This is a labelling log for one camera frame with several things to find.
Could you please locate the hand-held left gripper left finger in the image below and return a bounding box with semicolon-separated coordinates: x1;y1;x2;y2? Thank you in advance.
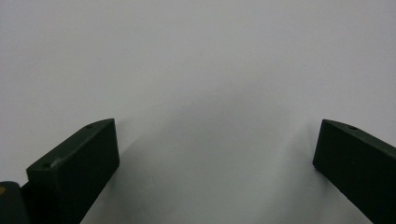
21;118;120;224

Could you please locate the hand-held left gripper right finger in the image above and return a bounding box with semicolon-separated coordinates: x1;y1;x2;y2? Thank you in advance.
312;119;396;224

